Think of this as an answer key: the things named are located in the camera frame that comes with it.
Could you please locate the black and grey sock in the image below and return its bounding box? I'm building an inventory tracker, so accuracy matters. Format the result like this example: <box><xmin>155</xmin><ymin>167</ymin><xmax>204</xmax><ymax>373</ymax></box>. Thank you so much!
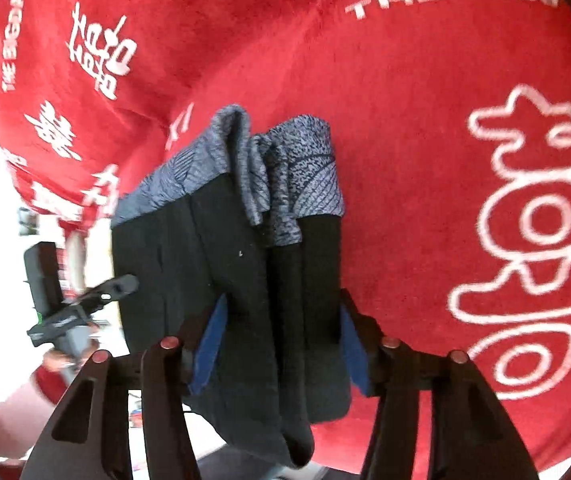
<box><xmin>110</xmin><ymin>104</ymin><xmax>354</xmax><ymax>467</ymax></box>

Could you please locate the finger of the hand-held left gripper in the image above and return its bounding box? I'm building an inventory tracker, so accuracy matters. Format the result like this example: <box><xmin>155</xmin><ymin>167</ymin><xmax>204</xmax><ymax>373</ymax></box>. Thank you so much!
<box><xmin>63</xmin><ymin>274</ymin><xmax>140</xmax><ymax>319</ymax></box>

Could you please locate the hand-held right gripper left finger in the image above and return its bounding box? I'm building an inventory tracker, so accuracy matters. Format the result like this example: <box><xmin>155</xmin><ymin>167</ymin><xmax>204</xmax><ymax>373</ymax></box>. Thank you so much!
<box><xmin>19</xmin><ymin>294</ymin><xmax>229</xmax><ymax>480</ymax></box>

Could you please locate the person's left forearm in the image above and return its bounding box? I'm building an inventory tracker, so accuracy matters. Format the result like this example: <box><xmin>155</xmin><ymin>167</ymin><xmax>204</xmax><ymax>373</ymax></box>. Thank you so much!
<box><xmin>0</xmin><ymin>382</ymin><xmax>52</xmax><ymax>462</ymax></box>

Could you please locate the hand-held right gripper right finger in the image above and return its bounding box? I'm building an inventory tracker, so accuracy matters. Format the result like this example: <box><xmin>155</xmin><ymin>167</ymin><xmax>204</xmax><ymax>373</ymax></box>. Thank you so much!
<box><xmin>339</xmin><ymin>288</ymin><xmax>542</xmax><ymax>480</ymax></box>

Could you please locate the red printed blanket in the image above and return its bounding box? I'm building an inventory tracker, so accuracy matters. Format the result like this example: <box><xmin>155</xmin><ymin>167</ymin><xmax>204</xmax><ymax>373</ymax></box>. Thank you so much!
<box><xmin>0</xmin><ymin>0</ymin><xmax>571</xmax><ymax>477</ymax></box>

